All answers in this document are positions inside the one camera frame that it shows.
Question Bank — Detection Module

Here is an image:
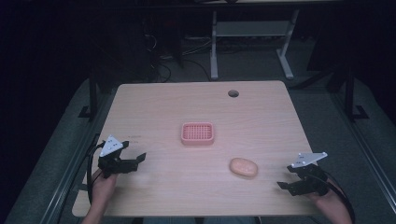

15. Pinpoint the bundle of floor cables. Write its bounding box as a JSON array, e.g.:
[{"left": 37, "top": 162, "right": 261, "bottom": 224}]
[{"left": 143, "top": 31, "right": 216, "bottom": 82}]

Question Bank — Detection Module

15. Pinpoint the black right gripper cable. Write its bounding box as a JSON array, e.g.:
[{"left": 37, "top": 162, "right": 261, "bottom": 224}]
[{"left": 321, "top": 170, "right": 357, "bottom": 224}]

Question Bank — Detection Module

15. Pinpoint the grey metal floor rail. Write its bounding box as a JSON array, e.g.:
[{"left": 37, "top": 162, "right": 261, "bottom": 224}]
[
  {"left": 328, "top": 90, "right": 396, "bottom": 208},
  {"left": 38, "top": 90, "right": 113, "bottom": 224}
]

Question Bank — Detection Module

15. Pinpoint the white metal desk frame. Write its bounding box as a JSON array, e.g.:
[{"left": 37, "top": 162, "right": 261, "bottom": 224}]
[{"left": 209, "top": 8, "right": 301, "bottom": 81}]

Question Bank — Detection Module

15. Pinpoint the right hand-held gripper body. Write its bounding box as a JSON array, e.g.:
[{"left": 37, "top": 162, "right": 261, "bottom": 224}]
[{"left": 290, "top": 151, "right": 330, "bottom": 197}]

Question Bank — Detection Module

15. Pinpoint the peach oval soap bar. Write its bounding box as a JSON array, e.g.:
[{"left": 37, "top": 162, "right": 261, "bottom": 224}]
[{"left": 229, "top": 157, "right": 260, "bottom": 179}]

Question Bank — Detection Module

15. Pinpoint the black metal stand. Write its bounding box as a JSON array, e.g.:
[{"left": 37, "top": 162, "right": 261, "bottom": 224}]
[
  {"left": 78, "top": 69, "right": 100, "bottom": 121},
  {"left": 342, "top": 66, "right": 371, "bottom": 123}
]

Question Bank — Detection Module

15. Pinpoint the pink soap dish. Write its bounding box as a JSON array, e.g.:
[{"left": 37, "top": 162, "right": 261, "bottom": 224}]
[{"left": 180, "top": 121, "right": 216, "bottom": 147}]

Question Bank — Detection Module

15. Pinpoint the person's right hand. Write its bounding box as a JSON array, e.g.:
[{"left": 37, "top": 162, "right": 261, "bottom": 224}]
[{"left": 310, "top": 184, "right": 346, "bottom": 215}]

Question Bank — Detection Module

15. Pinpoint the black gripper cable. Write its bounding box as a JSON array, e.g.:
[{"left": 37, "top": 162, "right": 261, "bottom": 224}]
[
  {"left": 321, "top": 170, "right": 357, "bottom": 224},
  {"left": 86, "top": 140, "right": 106, "bottom": 205}
]

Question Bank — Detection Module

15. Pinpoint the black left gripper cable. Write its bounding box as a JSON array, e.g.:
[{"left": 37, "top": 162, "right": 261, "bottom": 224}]
[{"left": 86, "top": 140, "right": 106, "bottom": 205}]

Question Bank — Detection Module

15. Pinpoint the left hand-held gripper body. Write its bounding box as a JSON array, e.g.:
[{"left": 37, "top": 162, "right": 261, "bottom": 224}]
[{"left": 97, "top": 134, "right": 139, "bottom": 180}]

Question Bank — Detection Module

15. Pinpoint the person's left hand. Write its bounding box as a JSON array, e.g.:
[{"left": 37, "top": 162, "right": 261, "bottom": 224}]
[{"left": 91, "top": 169, "right": 119, "bottom": 207}]

